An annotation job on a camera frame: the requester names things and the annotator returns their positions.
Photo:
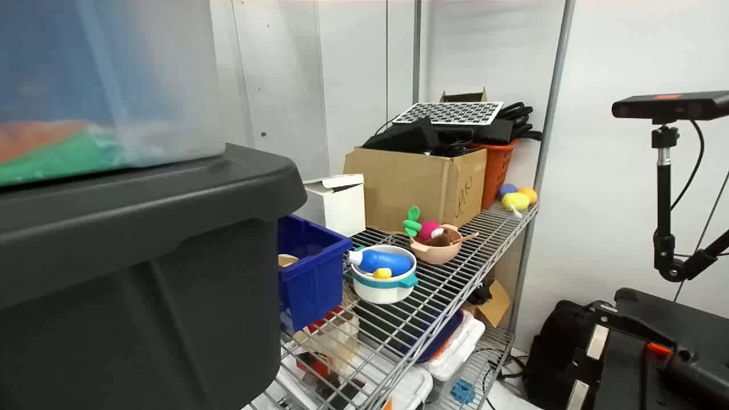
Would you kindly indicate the brown plush doll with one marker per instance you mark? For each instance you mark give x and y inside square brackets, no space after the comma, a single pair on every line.
[452,237]

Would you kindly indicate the white bowl with teal rim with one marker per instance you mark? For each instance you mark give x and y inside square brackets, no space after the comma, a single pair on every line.
[383,290]

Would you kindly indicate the pink bowl with ears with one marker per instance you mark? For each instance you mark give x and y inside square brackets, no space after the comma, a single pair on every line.
[435,253]

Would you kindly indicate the white cardboard box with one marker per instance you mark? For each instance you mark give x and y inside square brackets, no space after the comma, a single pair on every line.
[337,206]

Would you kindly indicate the large brown cardboard box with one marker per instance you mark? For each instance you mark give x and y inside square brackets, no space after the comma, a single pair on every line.
[411,185]

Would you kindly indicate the blue toy bottle yellow spout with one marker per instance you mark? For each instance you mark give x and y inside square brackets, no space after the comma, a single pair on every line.
[377,259]

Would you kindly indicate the pink radish plush toy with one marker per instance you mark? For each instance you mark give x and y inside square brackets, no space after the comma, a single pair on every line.
[428,231]

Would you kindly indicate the blue plastic bin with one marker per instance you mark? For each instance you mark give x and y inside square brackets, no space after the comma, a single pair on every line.
[315,276]

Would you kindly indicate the grid patterned board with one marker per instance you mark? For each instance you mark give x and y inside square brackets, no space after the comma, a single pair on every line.
[450,112]

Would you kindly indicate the orange bucket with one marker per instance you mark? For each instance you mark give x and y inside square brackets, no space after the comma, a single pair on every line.
[494,172]

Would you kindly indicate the blue toy ball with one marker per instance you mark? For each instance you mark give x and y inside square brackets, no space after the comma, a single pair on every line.
[506,189]

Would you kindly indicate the yellow toy ball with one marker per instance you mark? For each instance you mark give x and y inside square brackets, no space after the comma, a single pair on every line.
[515,200]

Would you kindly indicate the small brown cardboard box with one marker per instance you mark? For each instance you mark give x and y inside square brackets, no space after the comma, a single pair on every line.
[497,303]

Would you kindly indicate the white lidded container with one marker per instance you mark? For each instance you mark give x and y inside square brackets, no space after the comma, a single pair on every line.
[459,348]
[411,388]

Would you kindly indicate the blue round cap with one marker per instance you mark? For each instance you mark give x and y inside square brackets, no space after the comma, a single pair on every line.
[464,393]

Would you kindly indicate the black storage tote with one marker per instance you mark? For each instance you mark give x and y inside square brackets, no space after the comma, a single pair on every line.
[137,288]

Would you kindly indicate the clear plastic storage bin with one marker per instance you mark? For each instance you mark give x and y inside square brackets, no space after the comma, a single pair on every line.
[105,75]

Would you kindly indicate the black camera stand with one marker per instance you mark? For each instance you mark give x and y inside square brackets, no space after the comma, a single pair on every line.
[663,212]

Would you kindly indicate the black camera bar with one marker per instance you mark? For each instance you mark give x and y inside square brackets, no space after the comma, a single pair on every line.
[669,106]

